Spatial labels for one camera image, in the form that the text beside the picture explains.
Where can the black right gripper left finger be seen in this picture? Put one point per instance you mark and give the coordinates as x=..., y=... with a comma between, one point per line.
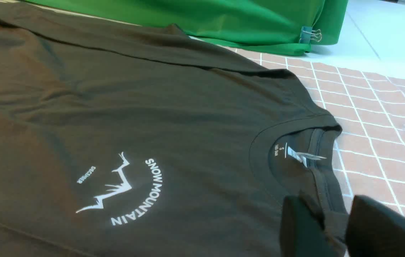
x=302, y=228

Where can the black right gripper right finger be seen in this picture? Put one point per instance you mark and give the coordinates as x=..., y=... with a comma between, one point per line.
x=374, y=230

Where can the green backdrop cloth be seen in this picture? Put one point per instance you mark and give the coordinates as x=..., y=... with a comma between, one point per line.
x=269, y=26

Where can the gray long sleeve shirt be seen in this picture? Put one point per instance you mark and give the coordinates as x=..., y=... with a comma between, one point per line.
x=109, y=131

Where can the silver binder clip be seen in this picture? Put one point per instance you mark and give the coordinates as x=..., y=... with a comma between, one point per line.
x=307, y=35

